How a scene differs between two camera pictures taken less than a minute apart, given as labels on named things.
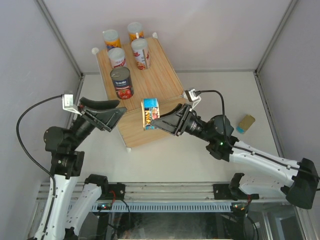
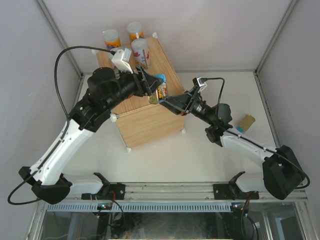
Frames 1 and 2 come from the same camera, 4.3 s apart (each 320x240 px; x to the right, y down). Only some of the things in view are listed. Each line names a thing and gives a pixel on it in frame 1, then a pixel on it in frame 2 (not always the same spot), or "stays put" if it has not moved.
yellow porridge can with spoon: [135, 31] stays put
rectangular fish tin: [150, 111] -> [162, 90]
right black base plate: [222, 192] stays put
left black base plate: [119, 190] stays put
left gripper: [101, 113] -> [145, 83]
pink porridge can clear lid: [140, 49] stays put
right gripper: [176, 122] -> [182, 104]
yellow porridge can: [111, 39] stays put
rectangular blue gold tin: [246, 122] stays put
